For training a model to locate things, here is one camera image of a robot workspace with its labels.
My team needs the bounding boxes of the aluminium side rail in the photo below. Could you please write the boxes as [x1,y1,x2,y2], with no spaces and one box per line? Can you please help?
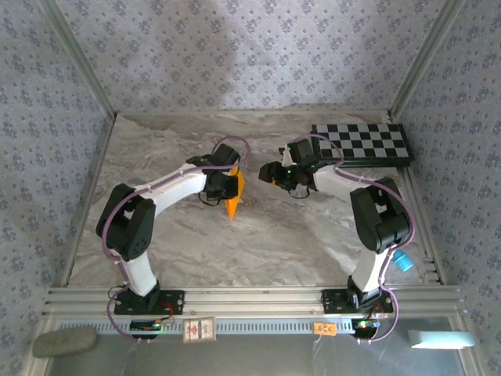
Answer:
[60,113,118,287]
[391,113,445,285]

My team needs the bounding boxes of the aluminium mounting rail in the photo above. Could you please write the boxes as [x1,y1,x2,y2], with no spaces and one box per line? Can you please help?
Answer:
[41,285,465,319]

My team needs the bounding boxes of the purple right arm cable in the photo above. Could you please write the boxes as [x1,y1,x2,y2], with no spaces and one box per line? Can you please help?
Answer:
[308,132,418,345]

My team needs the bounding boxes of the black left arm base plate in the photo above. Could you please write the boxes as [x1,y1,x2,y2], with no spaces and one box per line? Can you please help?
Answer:
[114,289,186,316]

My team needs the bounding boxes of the aluminium frame post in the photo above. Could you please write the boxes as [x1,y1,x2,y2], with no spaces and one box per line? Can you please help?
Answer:
[387,0,467,120]
[38,0,119,119]

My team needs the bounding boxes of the slotted grey cable duct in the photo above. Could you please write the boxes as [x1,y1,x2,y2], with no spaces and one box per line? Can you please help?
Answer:
[56,319,366,336]

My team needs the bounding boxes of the white rectangular block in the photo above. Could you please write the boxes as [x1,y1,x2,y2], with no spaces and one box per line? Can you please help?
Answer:
[407,329,477,350]

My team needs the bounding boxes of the light blue cylinder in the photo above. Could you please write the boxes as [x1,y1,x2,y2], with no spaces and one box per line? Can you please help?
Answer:
[391,249,416,273]

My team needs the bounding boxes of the orange paper sheet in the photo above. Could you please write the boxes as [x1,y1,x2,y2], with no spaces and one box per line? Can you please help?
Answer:
[225,166,247,222]

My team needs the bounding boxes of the thin black left wrist cable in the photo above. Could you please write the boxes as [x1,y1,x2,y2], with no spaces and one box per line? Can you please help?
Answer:
[197,190,222,208]

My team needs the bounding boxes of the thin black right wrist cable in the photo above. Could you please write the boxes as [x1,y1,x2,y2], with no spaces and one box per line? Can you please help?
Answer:
[287,185,315,199]

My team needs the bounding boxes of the grey stone-like pad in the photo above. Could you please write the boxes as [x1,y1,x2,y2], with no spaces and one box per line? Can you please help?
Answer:
[31,326,98,359]

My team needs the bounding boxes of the white red paper label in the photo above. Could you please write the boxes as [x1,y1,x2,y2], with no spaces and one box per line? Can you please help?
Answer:
[182,316,218,345]

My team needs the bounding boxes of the orange tag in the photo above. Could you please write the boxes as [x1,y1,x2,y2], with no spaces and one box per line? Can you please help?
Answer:
[312,321,339,338]

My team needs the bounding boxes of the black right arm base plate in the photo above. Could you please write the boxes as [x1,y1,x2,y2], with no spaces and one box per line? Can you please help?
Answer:
[320,288,395,315]

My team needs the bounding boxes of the black grey checkerboard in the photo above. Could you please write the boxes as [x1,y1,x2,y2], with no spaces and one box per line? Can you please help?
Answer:
[310,122,416,169]

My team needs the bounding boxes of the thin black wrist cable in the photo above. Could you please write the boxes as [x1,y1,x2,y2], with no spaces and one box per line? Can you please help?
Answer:
[287,185,315,199]
[197,190,222,208]

